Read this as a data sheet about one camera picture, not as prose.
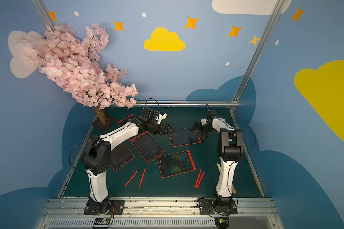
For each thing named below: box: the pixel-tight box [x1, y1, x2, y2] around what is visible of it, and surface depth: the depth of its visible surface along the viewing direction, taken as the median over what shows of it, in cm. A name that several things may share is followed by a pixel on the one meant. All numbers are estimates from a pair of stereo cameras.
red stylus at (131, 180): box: [123, 169, 140, 188], surface depth 86 cm
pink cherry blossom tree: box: [22, 24, 139, 126], surface depth 74 cm
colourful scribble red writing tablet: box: [157, 150, 197, 179], surface depth 92 cm
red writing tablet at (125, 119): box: [117, 114, 136, 127], surface depth 115 cm
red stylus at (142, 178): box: [138, 167, 147, 189], surface depth 86 cm
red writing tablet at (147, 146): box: [130, 131, 166, 164], surface depth 100 cm
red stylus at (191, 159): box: [187, 149, 196, 170], surface depth 95 cm
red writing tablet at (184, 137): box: [168, 127, 202, 148], surface depth 106 cm
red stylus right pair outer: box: [195, 170, 205, 189], surface depth 86 cm
